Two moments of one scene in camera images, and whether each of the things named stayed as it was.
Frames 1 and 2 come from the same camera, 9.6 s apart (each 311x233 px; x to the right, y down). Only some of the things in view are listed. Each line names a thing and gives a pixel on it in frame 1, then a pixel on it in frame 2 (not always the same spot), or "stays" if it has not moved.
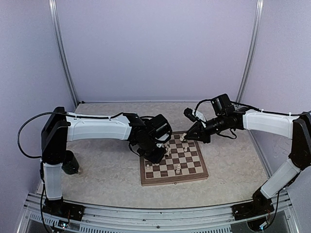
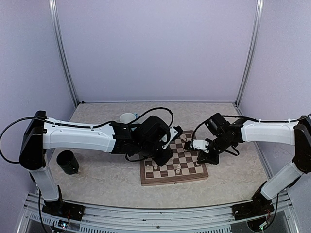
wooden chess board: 184,160 stays
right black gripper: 201,134 → 202,156
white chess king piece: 178,167 stays
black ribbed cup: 70,165 stays
